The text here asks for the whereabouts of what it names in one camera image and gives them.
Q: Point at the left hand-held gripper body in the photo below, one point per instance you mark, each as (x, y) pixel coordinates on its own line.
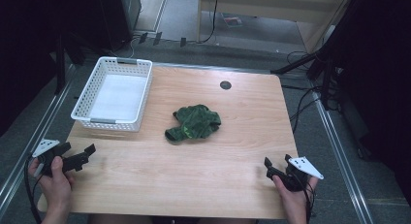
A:
(47, 149)

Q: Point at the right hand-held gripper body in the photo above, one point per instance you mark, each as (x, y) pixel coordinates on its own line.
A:
(299, 174)

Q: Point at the white plastic basket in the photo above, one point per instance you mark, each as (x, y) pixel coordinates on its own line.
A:
(118, 96)

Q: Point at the green patterned cloth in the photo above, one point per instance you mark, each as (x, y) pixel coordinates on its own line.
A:
(195, 122)

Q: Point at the person's right hand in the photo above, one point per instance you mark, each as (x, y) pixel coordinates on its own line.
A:
(294, 201)

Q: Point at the person's left hand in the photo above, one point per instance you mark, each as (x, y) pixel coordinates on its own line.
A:
(58, 185)

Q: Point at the black stand leg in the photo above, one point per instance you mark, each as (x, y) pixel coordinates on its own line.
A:
(297, 63)

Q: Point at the dark round table grommet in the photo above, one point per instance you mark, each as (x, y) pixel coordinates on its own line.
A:
(225, 85)

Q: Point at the dark cabinet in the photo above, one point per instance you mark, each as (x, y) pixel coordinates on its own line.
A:
(119, 14)

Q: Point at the red and green packet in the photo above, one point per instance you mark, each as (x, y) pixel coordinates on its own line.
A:
(232, 21)

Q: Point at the metal floor rail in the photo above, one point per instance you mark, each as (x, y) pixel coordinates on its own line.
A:
(342, 159)
(29, 146)

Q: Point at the light wooden furniture frame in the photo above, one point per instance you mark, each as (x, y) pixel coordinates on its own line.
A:
(274, 7)

